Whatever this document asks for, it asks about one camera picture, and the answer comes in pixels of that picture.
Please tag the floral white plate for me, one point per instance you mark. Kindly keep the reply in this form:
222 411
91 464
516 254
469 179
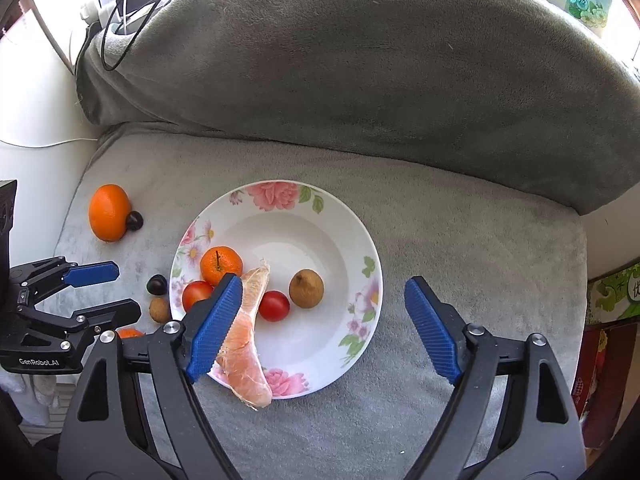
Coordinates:
300 240

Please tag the person's left hand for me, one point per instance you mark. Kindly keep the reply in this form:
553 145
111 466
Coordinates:
37 387

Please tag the brown longan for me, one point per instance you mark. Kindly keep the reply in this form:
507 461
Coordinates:
160 311
306 288

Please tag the dark grape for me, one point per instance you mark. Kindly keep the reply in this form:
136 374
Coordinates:
156 285
134 221

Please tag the grey pillow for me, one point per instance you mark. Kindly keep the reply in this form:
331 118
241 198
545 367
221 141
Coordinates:
375 70

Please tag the green printed box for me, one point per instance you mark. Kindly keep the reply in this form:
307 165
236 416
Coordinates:
615 295

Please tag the white power strip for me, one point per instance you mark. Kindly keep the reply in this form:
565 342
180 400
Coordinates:
97 7

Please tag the large orange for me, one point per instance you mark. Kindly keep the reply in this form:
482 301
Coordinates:
107 212

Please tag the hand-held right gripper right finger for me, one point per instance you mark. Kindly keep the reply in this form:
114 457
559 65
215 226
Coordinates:
432 330

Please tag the grey blanket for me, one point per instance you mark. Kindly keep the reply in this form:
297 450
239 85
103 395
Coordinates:
450 240

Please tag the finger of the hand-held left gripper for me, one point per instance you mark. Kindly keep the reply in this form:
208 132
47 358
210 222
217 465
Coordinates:
107 312
92 274

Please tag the red box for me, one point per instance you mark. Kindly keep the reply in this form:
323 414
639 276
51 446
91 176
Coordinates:
605 380

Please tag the red cherry tomato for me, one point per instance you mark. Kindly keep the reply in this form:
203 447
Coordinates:
273 306
196 295

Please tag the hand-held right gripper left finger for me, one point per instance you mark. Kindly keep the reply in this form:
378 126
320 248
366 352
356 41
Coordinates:
215 330

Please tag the pomelo segment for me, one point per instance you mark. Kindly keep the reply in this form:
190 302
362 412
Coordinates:
245 370

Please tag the small mandarin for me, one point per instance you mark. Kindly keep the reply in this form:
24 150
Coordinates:
220 265
131 333

